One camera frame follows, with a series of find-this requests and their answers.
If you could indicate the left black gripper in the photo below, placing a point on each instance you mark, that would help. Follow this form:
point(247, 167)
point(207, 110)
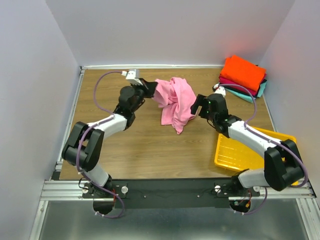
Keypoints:
point(148, 87)

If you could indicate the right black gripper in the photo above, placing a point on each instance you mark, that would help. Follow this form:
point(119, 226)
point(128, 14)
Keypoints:
point(201, 100)

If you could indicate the pink t shirt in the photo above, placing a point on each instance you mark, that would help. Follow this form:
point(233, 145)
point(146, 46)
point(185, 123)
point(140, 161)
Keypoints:
point(175, 97)

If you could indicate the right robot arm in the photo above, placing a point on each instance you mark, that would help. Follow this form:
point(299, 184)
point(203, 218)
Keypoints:
point(282, 166)

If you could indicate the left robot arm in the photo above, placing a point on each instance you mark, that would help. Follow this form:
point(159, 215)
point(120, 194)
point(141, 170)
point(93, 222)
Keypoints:
point(84, 144)

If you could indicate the teal folded t shirt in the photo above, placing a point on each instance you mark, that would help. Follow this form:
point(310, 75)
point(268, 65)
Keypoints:
point(243, 92)

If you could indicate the orange folded t shirt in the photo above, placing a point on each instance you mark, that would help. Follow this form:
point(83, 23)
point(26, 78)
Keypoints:
point(243, 72)

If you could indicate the yellow plastic tray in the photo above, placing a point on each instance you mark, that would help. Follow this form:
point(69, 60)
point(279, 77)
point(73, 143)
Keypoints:
point(232, 155)

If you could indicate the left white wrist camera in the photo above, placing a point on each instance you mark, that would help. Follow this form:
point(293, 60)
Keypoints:
point(132, 76)

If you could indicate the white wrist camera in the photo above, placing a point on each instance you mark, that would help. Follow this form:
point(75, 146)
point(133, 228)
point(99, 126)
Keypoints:
point(132, 76)
point(219, 89)

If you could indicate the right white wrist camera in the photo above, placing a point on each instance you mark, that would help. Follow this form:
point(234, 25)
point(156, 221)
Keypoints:
point(219, 89)

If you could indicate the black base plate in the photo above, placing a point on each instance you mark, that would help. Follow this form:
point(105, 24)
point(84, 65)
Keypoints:
point(170, 193)

